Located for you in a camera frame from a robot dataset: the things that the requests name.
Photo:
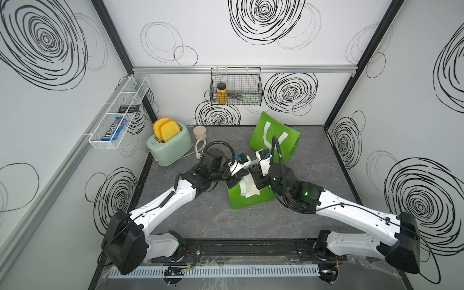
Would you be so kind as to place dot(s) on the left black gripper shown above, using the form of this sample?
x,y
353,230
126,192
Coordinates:
x,y
234,179

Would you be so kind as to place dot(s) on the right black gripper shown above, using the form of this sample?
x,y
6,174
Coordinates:
x,y
258,178

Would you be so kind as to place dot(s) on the white paper receipt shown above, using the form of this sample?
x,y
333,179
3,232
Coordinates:
x,y
248,187

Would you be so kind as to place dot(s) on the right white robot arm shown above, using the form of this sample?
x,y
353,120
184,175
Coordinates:
x,y
394,239

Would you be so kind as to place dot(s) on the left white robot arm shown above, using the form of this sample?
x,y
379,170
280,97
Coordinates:
x,y
129,239

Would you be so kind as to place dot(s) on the jar with beige lid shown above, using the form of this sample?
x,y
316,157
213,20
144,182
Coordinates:
x,y
200,132

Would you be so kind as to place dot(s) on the mint green toaster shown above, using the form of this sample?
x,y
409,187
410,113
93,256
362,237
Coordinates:
x,y
165,154

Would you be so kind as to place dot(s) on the front yellow toast slice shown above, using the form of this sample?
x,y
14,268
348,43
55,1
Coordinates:
x,y
168,130

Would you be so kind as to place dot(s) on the yellow toast slice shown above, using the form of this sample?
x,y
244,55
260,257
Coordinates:
x,y
157,127
168,130

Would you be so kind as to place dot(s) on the rear yellow toast slice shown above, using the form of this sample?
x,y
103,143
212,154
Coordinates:
x,y
157,127

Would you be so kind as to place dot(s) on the yellow juice bottle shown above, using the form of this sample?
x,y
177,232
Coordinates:
x,y
222,93

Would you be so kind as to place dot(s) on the green packet in basket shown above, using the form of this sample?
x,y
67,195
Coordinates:
x,y
252,99

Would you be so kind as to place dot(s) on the black small box on shelf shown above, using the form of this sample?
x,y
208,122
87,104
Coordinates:
x,y
129,109

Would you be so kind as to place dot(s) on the blue candy packet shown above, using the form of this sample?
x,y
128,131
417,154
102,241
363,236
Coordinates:
x,y
115,129

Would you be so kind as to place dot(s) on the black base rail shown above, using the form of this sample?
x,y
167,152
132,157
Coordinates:
x,y
302,250

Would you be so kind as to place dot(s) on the white slotted cable duct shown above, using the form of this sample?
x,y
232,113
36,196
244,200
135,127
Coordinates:
x,y
226,271

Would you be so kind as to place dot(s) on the black wire wall basket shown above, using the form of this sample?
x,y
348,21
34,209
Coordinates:
x,y
239,80

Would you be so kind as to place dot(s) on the white wire wall shelf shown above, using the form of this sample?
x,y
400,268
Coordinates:
x,y
130,91

